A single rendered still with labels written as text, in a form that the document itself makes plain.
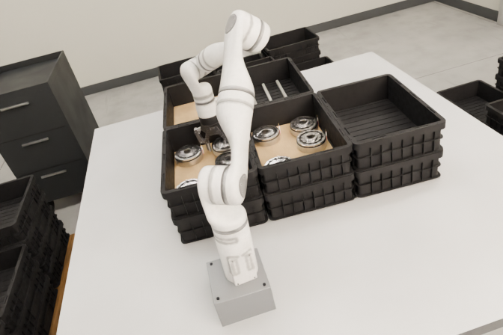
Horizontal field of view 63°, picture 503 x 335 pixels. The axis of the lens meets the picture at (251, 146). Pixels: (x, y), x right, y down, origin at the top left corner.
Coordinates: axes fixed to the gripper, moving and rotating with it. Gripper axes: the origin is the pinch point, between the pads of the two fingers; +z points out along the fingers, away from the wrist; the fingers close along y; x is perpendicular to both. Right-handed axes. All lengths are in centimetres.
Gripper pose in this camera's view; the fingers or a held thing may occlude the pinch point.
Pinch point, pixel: (217, 145)
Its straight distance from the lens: 152.0
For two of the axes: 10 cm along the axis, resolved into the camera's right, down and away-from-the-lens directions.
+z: 1.9, 8.1, 5.5
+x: -0.9, -5.4, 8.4
